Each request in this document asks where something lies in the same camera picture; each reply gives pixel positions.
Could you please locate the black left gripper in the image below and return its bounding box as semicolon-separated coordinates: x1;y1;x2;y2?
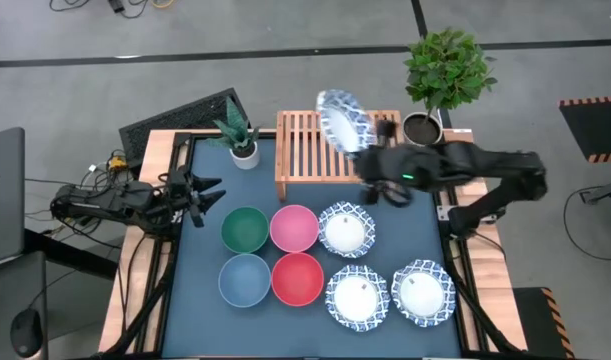
157;167;228;230

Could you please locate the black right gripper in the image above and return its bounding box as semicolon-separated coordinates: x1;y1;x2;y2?
354;118;429;207

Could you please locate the blue white patterned bowl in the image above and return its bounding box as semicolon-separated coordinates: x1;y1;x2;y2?
317;200;377;260
390;258;457;329
315;88;379;156
324;264;391;333

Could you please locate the green plastic bowl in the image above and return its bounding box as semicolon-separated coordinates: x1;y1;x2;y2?
220;205;271;255

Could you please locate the pink plastic bowl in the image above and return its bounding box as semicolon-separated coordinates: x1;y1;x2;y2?
269;204;320;254

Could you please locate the blue plastic bowl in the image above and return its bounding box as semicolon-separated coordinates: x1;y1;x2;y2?
217;253;273;309

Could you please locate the red plastic bowl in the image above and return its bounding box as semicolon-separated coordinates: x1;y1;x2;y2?
270;252;326;308

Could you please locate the wooden slatted shelf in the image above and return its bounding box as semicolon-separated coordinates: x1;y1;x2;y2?
274;109;404;203

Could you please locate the snake plant in white pot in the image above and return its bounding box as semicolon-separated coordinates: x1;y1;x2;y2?
204;96;262;171

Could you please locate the black perforated floor mat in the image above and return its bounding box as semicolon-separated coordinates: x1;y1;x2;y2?
118;87;251;169

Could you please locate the leafy tree plant in pot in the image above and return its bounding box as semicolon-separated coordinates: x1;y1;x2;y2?
402;27;500;149

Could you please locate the blue table mat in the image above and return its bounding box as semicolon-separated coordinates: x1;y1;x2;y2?
160;135;465;359

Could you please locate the grey laptop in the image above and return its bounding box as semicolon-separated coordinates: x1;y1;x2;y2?
0;126;26;267

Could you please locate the black hazard-striped floor mat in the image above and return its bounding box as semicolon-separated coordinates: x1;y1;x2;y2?
512;286;576;360
557;94;611;164

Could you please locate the grey stand foot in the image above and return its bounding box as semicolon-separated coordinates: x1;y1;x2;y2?
579;177;611;206

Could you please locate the black computer mouse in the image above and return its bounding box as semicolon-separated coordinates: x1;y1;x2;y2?
9;307;44;359

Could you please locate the grey desk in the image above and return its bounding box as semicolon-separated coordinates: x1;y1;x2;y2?
0;249;49;360

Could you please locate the black metal table frame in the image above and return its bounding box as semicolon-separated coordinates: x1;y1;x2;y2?
87;130;524;360

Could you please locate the black floor cable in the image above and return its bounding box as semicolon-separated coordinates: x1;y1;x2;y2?
562;184;611;262

